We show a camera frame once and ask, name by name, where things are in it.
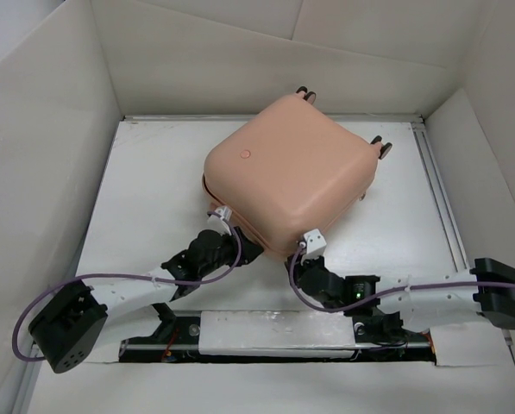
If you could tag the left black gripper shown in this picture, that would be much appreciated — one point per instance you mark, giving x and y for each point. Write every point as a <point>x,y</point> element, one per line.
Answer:
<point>248,250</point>

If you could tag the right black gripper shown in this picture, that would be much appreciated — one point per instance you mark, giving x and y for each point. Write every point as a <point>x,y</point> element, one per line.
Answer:
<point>299,267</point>

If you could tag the pink hard-shell suitcase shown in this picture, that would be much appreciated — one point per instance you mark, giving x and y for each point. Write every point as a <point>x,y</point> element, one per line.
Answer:
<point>289,170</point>

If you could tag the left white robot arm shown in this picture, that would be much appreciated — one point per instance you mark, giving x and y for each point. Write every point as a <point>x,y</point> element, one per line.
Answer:
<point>81,317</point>

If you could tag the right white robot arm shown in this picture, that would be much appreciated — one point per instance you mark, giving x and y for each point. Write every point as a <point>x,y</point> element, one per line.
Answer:
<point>485,292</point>

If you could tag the white foam cover block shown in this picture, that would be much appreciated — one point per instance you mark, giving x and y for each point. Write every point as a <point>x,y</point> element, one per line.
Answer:
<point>300,334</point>

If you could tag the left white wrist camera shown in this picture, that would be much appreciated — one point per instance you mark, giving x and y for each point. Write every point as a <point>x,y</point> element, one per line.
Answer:
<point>218,219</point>

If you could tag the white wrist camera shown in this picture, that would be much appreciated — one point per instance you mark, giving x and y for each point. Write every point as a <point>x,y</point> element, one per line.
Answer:
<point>312,244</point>
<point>218,219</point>

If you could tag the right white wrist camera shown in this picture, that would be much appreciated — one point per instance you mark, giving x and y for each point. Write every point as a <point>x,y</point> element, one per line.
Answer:
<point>312,244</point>

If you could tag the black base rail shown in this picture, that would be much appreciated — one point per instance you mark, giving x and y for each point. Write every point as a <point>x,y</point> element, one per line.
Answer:
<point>372,346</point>

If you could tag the aluminium frame rail right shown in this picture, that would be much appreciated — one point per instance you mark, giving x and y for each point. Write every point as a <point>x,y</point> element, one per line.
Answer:
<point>434,177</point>

